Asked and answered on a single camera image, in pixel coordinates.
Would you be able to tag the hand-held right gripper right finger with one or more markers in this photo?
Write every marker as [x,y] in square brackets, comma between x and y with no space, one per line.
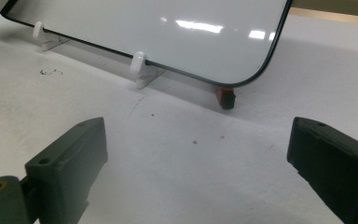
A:
[338,168]

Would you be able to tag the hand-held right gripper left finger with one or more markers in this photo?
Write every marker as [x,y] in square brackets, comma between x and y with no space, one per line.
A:
[68,168]

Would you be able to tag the white whiteboard with black rim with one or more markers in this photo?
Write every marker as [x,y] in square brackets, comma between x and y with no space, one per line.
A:
[167,37]

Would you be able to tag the white plastic board stand hook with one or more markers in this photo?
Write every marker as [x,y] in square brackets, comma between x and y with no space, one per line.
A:
[137,65]
[38,30]

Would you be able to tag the red and black marker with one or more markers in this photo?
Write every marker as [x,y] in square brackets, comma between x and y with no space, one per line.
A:
[227,99]

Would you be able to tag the wooden table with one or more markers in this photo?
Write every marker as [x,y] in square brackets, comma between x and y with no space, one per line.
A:
[338,17]

